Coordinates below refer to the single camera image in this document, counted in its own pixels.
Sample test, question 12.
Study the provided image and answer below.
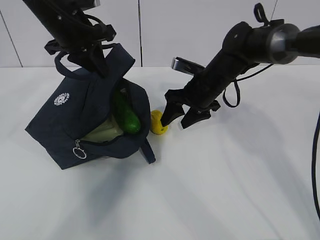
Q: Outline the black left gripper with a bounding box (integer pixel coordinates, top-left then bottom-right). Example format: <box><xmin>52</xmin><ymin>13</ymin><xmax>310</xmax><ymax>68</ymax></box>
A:
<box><xmin>44</xmin><ymin>15</ymin><xmax>117</xmax><ymax>77</ymax></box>

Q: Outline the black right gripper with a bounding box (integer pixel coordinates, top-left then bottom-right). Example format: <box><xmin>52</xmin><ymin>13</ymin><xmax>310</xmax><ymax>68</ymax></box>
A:
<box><xmin>160</xmin><ymin>74</ymin><xmax>225</xmax><ymax>129</ymax></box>

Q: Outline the yellow lemon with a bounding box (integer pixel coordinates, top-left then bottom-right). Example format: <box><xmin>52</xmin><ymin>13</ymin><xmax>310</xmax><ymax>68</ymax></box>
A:
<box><xmin>150</xmin><ymin>110</ymin><xmax>168</xmax><ymax>135</ymax></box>

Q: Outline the navy blue lunch bag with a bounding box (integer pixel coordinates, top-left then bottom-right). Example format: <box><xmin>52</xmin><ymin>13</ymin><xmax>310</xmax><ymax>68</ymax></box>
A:
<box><xmin>25</xmin><ymin>43</ymin><xmax>156</xmax><ymax>170</ymax></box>

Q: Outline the green cucumber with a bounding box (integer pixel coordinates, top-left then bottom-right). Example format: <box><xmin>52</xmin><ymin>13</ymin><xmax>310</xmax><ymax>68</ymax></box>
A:
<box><xmin>112</xmin><ymin>88</ymin><xmax>141</xmax><ymax>135</ymax></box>

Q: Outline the glass container green lid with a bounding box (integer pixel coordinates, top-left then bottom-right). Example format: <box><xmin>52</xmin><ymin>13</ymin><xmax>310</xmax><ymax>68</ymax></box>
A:
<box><xmin>81</xmin><ymin>115</ymin><xmax>124</xmax><ymax>143</ymax></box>

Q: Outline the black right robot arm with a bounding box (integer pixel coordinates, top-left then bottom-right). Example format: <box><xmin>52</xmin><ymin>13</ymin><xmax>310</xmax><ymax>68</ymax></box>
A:
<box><xmin>161</xmin><ymin>21</ymin><xmax>320</xmax><ymax>129</ymax></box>

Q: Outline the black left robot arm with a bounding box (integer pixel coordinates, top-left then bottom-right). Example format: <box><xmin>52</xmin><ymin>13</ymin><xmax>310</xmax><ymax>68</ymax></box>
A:
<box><xmin>24</xmin><ymin>0</ymin><xmax>117</xmax><ymax>77</ymax></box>

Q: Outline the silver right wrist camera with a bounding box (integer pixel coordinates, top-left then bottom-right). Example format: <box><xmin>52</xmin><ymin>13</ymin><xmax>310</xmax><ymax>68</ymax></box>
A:
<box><xmin>171</xmin><ymin>57</ymin><xmax>205</xmax><ymax>76</ymax></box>

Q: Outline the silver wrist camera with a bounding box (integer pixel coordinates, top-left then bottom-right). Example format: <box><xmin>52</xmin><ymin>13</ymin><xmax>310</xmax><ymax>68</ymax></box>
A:
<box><xmin>78</xmin><ymin>0</ymin><xmax>101</xmax><ymax>10</ymax></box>
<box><xmin>171</xmin><ymin>57</ymin><xmax>205</xmax><ymax>76</ymax></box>

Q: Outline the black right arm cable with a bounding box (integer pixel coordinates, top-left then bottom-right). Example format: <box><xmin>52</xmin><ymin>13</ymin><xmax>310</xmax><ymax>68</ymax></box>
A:
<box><xmin>223</xmin><ymin>2</ymin><xmax>320</xmax><ymax>221</ymax></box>

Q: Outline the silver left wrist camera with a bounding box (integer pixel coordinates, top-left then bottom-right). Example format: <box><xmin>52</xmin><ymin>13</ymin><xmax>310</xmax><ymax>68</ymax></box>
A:
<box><xmin>78</xmin><ymin>0</ymin><xmax>101</xmax><ymax>10</ymax></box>

